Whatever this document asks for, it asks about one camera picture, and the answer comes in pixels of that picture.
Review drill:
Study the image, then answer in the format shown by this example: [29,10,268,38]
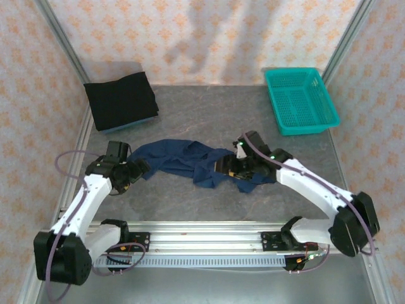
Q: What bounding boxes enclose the navy blue printed t-shirt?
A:
[128,138,275,194]

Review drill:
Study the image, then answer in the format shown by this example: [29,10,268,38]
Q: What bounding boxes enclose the light blue folded t-shirt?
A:
[100,115,158,134]

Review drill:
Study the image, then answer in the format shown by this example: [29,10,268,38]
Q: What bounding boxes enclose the black folded t-shirt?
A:
[83,71,160,132]

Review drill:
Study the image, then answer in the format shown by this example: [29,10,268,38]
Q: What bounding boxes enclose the teal plastic mesh basket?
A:
[264,67,341,137]

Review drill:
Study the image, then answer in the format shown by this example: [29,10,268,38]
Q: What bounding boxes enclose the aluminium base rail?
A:
[85,220,333,256]

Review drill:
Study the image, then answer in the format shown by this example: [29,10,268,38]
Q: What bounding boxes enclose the red black power wires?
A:
[296,242,328,265]
[106,242,140,257]

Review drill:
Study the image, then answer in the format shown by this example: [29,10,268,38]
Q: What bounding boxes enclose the white slotted cable duct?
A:
[94,255,287,269]

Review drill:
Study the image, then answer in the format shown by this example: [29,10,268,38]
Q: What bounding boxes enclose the aluminium frame post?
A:
[321,0,377,85]
[33,0,92,85]

